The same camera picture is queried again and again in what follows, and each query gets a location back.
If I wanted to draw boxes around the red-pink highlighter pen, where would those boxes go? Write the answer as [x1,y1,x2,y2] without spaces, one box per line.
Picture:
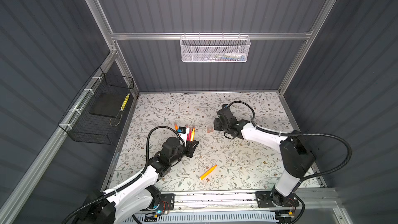
[187,128,192,141]

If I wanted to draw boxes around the yellow highlighter pen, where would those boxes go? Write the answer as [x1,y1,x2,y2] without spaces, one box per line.
[200,165,217,180]

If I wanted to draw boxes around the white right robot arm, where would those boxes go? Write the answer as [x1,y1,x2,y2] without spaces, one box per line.
[214,104,315,206]

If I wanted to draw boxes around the items in white basket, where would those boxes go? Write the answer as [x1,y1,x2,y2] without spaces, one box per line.
[203,52,247,62]

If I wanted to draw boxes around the yellow highlighter in basket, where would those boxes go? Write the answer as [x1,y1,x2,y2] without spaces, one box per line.
[120,93,130,112]

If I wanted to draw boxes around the black pad in basket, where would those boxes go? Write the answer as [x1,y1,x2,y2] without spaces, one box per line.
[89,93,125,118]

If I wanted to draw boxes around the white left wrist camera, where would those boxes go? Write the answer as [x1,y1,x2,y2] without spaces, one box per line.
[177,127,190,143]

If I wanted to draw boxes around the white wire mesh basket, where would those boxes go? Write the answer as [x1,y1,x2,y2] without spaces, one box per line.
[179,35,251,63]

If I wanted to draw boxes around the black wire mesh basket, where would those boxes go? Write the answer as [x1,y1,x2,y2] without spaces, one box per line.
[59,68,135,145]

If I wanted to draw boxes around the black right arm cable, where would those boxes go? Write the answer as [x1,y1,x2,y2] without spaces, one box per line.
[227,100,353,184]

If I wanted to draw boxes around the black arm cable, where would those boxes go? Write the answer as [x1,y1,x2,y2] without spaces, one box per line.
[227,100,353,184]
[60,125,181,224]

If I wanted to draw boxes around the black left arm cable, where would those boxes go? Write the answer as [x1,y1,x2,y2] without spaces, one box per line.
[60,125,181,224]

